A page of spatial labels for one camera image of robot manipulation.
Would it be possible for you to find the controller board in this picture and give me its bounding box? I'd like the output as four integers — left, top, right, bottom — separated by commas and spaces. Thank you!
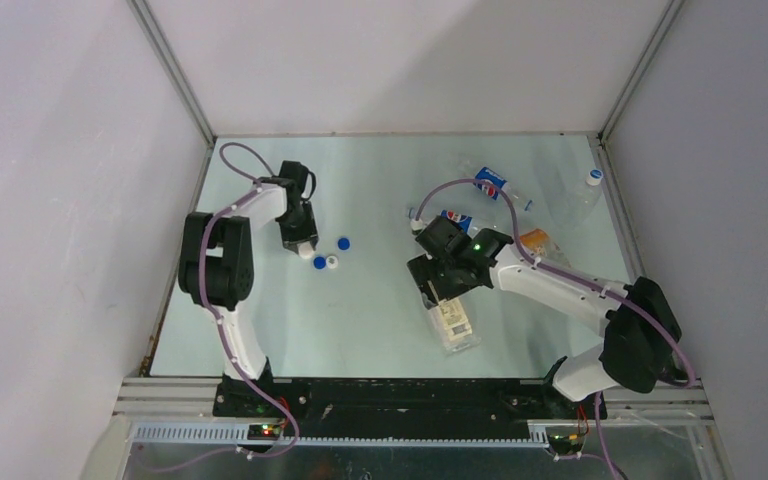
246, 423, 283, 442
547, 434, 587, 461

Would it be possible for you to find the cream label clear bottle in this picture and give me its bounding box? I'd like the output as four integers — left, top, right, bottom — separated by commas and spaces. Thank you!
427, 298, 481, 355

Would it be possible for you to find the clear unlabelled plastic bottle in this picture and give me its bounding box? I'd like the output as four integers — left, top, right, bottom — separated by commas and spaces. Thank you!
554, 174, 602, 230

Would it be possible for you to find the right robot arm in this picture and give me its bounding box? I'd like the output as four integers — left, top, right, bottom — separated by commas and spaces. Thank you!
407, 216, 682, 418

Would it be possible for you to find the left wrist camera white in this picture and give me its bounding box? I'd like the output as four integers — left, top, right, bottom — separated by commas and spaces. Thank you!
297, 242, 316, 260

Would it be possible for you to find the right controller board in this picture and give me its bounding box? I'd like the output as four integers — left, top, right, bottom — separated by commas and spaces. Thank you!
547, 434, 587, 461

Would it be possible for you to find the left controller board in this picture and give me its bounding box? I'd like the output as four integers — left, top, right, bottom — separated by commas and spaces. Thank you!
246, 423, 283, 442

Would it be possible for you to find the Pepsi bottle blue label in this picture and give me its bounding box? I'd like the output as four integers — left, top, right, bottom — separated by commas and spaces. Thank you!
459, 157, 533, 212

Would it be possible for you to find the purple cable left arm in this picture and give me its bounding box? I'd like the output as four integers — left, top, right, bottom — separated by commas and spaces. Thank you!
197, 141, 302, 465

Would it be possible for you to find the white slotted cable duct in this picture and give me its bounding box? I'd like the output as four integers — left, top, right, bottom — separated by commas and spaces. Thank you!
133, 423, 551, 449

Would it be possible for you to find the orange label plastic bottle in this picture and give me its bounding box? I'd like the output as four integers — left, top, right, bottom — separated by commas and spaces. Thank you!
519, 228, 571, 267

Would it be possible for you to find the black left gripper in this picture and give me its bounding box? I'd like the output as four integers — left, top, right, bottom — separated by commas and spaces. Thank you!
277, 201, 318, 254

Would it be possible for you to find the grey aluminium frame rail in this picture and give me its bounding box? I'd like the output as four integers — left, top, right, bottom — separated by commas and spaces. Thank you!
587, 132, 733, 479

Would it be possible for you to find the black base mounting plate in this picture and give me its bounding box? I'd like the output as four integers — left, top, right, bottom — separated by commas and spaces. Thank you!
212, 376, 607, 441

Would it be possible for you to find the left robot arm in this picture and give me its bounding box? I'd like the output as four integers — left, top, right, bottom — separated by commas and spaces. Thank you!
178, 161, 319, 417

